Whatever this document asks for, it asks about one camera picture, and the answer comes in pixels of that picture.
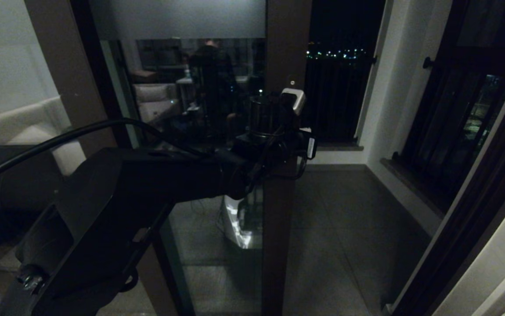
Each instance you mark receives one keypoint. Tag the sliding glass door brown frame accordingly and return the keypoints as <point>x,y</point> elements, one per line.
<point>279,228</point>

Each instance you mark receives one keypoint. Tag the long brown stone sill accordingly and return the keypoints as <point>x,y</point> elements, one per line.
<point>338,147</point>

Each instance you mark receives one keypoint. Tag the short brown stone sill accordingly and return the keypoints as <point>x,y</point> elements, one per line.
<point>415,188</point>

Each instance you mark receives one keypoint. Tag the black balcony railing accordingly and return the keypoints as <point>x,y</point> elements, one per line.
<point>336,101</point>

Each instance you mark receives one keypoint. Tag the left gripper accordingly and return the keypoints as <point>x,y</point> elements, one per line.
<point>274,140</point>

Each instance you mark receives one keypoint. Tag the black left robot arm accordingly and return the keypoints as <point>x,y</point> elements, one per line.
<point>116,202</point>

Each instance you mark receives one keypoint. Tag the fixed glass panel brown frame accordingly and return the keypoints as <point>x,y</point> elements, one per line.
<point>68,66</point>

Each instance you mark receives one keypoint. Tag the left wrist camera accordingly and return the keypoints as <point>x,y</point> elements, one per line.
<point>294,100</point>

